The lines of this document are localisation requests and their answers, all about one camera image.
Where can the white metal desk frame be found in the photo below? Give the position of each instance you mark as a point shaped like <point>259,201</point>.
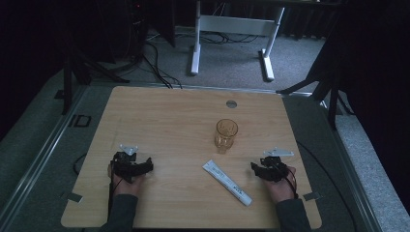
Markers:
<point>235,25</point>

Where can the metal floor rail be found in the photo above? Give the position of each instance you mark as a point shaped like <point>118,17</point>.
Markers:
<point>38,161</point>
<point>351,174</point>

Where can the dark computer tower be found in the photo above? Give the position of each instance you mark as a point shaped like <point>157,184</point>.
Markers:
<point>138,29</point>

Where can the black metal stand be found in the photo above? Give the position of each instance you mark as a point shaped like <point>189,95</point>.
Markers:
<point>75,74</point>
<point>325,87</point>

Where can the person's left hand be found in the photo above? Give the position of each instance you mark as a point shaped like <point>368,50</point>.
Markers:
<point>127,188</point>

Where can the black rectangular floor frame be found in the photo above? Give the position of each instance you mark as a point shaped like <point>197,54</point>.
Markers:
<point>77,121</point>

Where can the amber glass cup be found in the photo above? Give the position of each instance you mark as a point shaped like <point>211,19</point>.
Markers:
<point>225,137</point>

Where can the grey round table grommet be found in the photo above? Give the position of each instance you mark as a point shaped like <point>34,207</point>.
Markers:
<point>231,104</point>

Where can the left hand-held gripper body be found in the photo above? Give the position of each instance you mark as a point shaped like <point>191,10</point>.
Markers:
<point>124,165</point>

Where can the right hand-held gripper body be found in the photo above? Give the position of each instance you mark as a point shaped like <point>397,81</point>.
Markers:
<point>274,170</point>

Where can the person's right hand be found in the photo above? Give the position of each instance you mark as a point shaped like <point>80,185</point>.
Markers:
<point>280,190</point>

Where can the white toothpaste tube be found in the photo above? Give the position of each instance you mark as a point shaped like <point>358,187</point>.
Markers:
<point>227,183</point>

